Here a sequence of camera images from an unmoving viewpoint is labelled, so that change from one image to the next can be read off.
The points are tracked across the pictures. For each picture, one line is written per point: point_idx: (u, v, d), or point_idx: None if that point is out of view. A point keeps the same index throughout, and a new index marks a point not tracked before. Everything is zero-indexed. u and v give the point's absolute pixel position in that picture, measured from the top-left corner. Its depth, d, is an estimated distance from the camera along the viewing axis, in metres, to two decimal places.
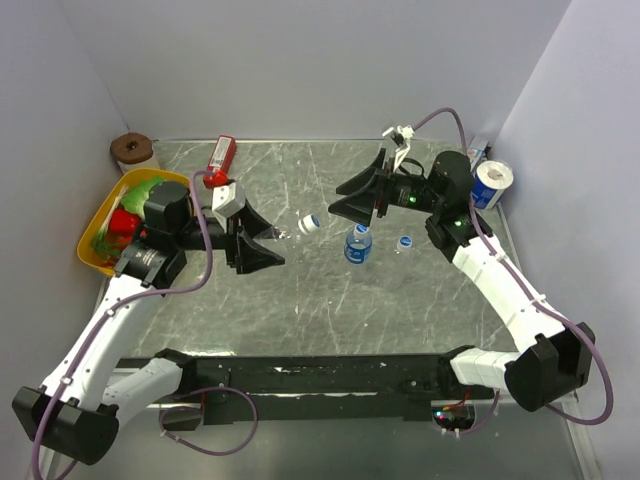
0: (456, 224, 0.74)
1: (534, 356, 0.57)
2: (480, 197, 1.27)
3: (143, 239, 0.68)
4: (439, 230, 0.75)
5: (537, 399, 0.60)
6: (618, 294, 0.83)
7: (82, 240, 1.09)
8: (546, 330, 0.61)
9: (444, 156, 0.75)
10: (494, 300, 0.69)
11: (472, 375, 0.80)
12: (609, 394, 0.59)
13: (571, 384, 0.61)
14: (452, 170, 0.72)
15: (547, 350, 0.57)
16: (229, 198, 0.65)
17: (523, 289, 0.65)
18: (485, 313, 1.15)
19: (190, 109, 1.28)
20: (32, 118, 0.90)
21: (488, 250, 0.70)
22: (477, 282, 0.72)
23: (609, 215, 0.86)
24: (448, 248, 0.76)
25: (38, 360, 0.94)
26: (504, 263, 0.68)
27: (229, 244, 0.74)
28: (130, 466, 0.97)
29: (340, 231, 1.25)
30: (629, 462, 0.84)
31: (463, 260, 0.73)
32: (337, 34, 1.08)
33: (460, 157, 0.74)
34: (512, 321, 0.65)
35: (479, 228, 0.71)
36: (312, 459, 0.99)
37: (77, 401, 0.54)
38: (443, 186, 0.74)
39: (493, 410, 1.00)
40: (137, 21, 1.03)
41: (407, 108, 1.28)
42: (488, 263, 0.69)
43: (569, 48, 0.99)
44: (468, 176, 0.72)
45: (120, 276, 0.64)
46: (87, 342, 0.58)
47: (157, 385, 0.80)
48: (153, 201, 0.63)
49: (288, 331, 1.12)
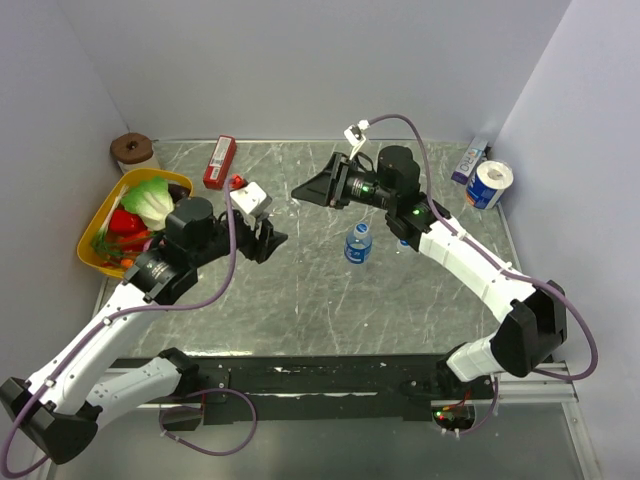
0: (414, 213, 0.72)
1: (513, 319, 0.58)
2: (480, 197, 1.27)
3: (160, 249, 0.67)
4: (401, 221, 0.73)
5: (523, 364, 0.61)
6: (618, 295, 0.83)
7: (83, 239, 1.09)
8: (518, 294, 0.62)
9: (385, 150, 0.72)
10: (466, 278, 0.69)
11: (469, 369, 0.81)
12: (590, 338, 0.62)
13: (552, 342, 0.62)
14: (395, 161, 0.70)
15: (523, 313, 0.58)
16: (262, 201, 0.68)
17: (491, 261, 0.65)
18: (485, 313, 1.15)
19: (189, 108, 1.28)
20: (32, 118, 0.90)
21: (450, 230, 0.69)
22: (447, 265, 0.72)
23: (609, 215, 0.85)
24: (412, 239, 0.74)
25: (37, 360, 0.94)
26: (466, 241, 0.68)
27: (250, 237, 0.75)
28: (130, 466, 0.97)
29: (340, 231, 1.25)
30: (628, 463, 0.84)
31: (430, 247, 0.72)
32: (337, 35, 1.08)
33: (401, 150, 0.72)
34: (487, 293, 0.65)
35: (436, 211, 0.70)
36: (312, 459, 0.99)
37: (53, 406, 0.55)
38: (391, 179, 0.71)
39: (493, 410, 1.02)
40: (137, 20, 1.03)
41: (383, 115, 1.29)
42: (453, 243, 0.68)
43: (570, 47, 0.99)
44: (411, 165, 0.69)
45: (127, 284, 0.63)
46: (78, 347, 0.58)
47: (155, 385, 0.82)
48: (174, 216, 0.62)
49: (288, 331, 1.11)
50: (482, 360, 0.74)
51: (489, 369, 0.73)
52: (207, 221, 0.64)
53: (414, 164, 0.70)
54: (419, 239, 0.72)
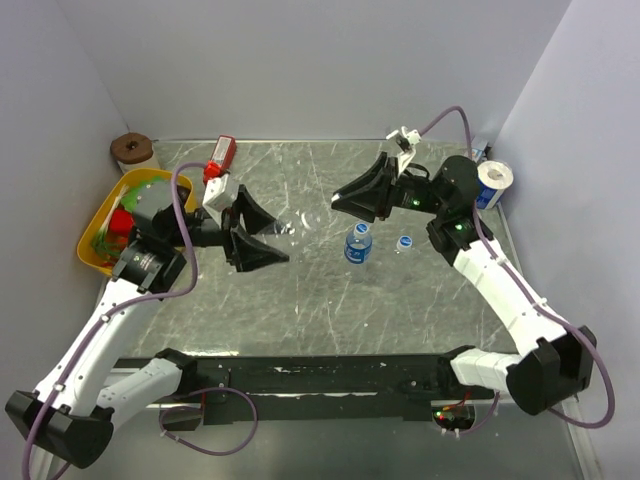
0: (457, 228, 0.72)
1: (535, 360, 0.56)
2: (480, 197, 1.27)
3: (140, 241, 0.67)
4: (443, 235, 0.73)
5: (536, 402, 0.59)
6: (618, 296, 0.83)
7: (82, 240, 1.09)
8: (546, 333, 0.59)
9: (454, 162, 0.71)
10: (496, 305, 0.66)
11: (473, 376, 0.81)
12: (610, 398, 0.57)
13: (571, 389, 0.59)
14: (458, 177, 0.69)
15: (549, 353, 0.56)
16: (219, 191, 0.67)
17: (525, 292, 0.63)
18: (485, 312, 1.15)
19: (189, 109, 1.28)
20: (32, 118, 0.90)
21: (489, 254, 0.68)
22: (478, 287, 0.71)
23: (609, 215, 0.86)
24: (449, 252, 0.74)
25: (38, 360, 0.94)
26: (504, 268, 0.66)
27: (225, 241, 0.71)
28: (130, 467, 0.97)
29: (340, 231, 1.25)
30: (628, 463, 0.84)
31: (465, 265, 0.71)
32: (337, 35, 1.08)
33: (467, 165, 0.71)
34: (513, 326, 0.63)
35: (480, 231, 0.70)
36: (311, 458, 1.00)
37: (68, 408, 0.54)
38: (447, 192, 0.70)
39: (493, 408, 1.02)
40: (137, 20, 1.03)
41: (443, 111, 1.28)
42: (489, 267, 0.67)
43: (569, 47, 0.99)
44: (472, 185, 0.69)
45: (117, 280, 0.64)
46: (81, 349, 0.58)
47: (158, 385, 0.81)
48: (141, 209, 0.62)
49: (288, 331, 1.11)
50: (486, 369, 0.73)
51: (495, 386, 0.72)
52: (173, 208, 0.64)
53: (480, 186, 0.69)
54: (455, 253, 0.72)
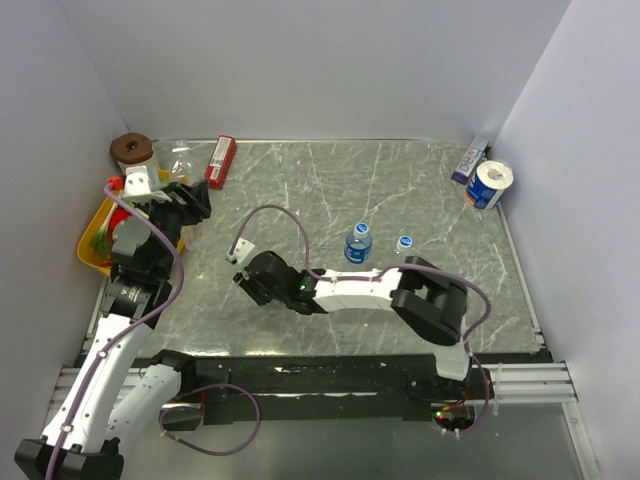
0: (301, 289, 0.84)
1: (405, 308, 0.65)
2: (480, 197, 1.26)
3: (125, 276, 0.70)
4: (301, 301, 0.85)
5: (449, 332, 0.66)
6: (619, 295, 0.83)
7: (82, 240, 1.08)
8: (393, 284, 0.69)
9: (252, 260, 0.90)
10: (361, 303, 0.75)
11: (454, 366, 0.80)
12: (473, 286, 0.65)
13: (452, 299, 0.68)
14: (262, 266, 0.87)
15: (402, 297, 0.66)
16: (143, 170, 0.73)
17: (360, 278, 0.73)
18: (485, 313, 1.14)
19: (189, 108, 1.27)
20: (31, 118, 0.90)
21: (328, 281, 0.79)
22: (347, 303, 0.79)
23: (609, 214, 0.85)
24: (316, 309, 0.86)
25: (37, 360, 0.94)
26: (342, 278, 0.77)
27: (178, 209, 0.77)
28: (130, 467, 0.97)
29: (340, 231, 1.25)
30: (625, 463, 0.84)
31: (329, 303, 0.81)
32: (337, 36, 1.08)
33: (260, 255, 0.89)
34: (378, 302, 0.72)
35: (313, 274, 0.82)
36: (311, 458, 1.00)
37: (80, 447, 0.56)
38: (270, 280, 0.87)
39: (486, 380, 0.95)
40: (135, 21, 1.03)
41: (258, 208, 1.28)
42: (334, 287, 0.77)
43: (570, 47, 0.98)
44: (273, 262, 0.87)
45: (107, 316, 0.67)
46: (82, 389, 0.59)
47: (158, 395, 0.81)
48: (120, 248, 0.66)
49: (288, 331, 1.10)
50: (449, 354, 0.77)
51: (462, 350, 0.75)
52: (150, 239, 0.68)
53: (279, 261, 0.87)
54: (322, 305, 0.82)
